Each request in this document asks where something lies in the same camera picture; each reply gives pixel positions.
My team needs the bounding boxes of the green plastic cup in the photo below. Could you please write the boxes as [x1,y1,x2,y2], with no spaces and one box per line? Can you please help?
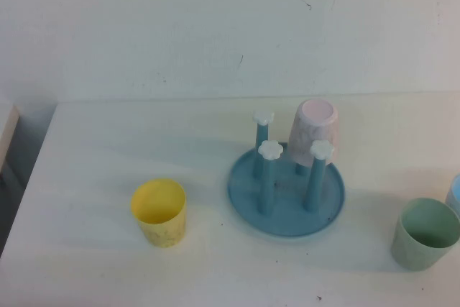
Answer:
[390,197,460,272]

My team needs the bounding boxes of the yellow plastic cup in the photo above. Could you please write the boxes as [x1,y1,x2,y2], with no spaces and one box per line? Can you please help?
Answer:
[129,178,187,249]

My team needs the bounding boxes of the pink plastic cup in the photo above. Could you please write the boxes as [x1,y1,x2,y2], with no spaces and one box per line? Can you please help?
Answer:
[289,98,340,168]

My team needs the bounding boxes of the blue cup stand white caps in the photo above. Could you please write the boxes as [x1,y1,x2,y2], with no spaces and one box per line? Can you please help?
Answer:
[226,110,346,239]

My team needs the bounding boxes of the light blue plastic cup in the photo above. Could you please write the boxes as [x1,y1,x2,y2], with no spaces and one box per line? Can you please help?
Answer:
[445,173,460,220]

